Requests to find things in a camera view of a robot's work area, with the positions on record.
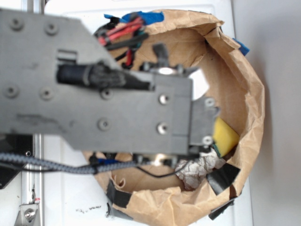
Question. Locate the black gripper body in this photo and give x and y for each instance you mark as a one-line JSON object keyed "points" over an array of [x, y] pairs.
{"points": [[203, 115]]}

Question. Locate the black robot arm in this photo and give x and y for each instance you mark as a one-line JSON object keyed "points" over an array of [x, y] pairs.
{"points": [[57, 78]]}

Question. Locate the crumpled white paper ball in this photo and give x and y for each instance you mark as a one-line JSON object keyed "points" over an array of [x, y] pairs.
{"points": [[192, 173]]}

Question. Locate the yellow green sponge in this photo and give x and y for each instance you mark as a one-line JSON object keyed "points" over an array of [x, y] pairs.
{"points": [[225, 138]]}

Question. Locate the brown paper bag tray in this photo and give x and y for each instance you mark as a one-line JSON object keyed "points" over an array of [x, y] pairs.
{"points": [[196, 39]]}

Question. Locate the blue cloth under bag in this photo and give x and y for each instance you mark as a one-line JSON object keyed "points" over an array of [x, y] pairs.
{"points": [[151, 18]]}

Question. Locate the aluminium rail frame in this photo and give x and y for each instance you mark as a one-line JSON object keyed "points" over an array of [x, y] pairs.
{"points": [[32, 182]]}

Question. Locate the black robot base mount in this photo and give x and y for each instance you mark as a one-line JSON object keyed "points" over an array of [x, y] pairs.
{"points": [[13, 150]]}

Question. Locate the metal corner bracket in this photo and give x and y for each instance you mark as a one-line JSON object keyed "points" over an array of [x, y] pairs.
{"points": [[28, 215]]}

